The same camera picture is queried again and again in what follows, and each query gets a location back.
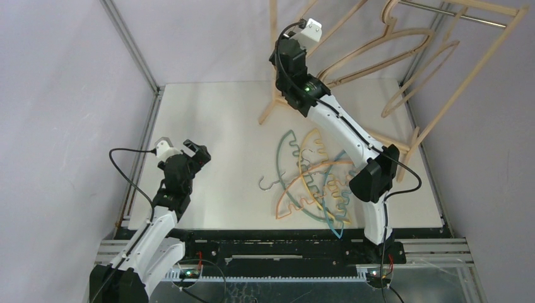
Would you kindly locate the green plastic hanger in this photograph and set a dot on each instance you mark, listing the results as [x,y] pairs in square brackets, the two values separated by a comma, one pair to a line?
[279,154]

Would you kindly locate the right circuit board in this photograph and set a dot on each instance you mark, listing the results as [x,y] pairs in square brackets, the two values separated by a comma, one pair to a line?
[377,275]

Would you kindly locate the orange plastic hanger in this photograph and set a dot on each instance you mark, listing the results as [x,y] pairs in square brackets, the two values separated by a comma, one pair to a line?
[299,192]

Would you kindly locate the wooden hanger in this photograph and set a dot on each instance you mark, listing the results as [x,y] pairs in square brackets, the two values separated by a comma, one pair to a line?
[424,74]
[348,7]
[377,62]

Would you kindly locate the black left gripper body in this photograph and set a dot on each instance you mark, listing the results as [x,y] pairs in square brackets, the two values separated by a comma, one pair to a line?
[189,180]

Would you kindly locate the metal hanging rod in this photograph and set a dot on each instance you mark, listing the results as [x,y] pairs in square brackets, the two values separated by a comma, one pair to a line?
[452,14]

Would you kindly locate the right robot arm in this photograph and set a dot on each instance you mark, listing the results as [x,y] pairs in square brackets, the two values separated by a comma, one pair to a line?
[376,163]

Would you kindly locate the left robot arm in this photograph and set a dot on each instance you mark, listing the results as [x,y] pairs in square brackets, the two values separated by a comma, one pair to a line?
[134,273]

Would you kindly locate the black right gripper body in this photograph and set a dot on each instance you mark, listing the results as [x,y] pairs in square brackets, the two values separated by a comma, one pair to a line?
[288,52]

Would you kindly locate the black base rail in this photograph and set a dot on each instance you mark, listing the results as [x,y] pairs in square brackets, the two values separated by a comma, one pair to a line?
[311,253]

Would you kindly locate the blue plastic hanger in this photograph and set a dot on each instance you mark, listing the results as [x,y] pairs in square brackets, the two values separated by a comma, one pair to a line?
[334,226]

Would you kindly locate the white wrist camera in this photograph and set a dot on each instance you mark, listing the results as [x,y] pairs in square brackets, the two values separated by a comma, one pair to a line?
[165,149]
[310,35]

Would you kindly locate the yellow plastic hanger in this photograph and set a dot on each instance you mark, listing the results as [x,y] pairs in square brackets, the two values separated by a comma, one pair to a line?
[313,142]

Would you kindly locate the left circuit board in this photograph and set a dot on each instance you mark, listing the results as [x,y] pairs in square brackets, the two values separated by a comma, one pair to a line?
[189,274]

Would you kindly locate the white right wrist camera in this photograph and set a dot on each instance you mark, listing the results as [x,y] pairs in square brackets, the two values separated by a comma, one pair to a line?
[310,35]

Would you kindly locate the wooden clothes rack frame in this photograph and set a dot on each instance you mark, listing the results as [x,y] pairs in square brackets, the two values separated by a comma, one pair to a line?
[480,9]

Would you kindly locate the circuit board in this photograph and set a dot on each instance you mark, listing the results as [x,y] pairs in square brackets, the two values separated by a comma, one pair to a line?
[189,274]
[377,275]

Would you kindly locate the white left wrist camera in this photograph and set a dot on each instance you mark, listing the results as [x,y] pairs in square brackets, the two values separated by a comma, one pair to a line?
[165,149]

